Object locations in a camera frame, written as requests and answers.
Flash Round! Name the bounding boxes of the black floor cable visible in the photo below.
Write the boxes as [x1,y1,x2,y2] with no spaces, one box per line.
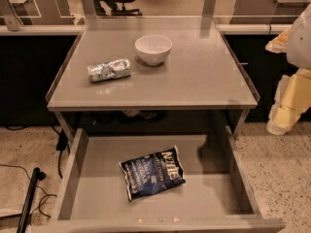
[0,125,71,219]

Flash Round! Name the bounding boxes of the grey background desk right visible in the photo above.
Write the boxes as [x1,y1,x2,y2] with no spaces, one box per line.
[230,0,311,24]

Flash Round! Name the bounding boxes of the white ceramic bowl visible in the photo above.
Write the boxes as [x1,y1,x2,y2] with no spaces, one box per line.
[135,35,172,66]

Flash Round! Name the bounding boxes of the black pole on floor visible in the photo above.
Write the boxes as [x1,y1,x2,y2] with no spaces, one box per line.
[17,167,46,233]

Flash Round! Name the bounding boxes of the silver crumpled snack bag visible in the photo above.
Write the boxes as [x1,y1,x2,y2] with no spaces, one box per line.
[86,59,131,83]

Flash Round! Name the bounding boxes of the open grey top drawer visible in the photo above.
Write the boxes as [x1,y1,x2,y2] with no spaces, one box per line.
[31,128,285,233]

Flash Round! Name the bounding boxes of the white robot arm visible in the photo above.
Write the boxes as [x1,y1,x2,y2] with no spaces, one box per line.
[265,5,311,135]

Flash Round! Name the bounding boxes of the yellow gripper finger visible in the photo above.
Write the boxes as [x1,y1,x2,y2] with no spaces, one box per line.
[265,28,291,53]
[266,69,311,135]

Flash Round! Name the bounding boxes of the grey background desk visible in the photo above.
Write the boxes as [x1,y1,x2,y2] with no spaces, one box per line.
[230,0,311,24]
[0,0,73,25]

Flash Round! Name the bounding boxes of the blue kettle chip bag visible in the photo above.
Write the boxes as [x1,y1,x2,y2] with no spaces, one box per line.
[119,146,186,201]

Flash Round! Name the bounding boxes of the grey background desk left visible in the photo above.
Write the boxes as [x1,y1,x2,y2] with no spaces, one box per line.
[0,0,73,25]

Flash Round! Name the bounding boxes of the grey counter cabinet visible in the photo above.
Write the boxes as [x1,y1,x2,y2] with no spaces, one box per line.
[45,16,261,141]

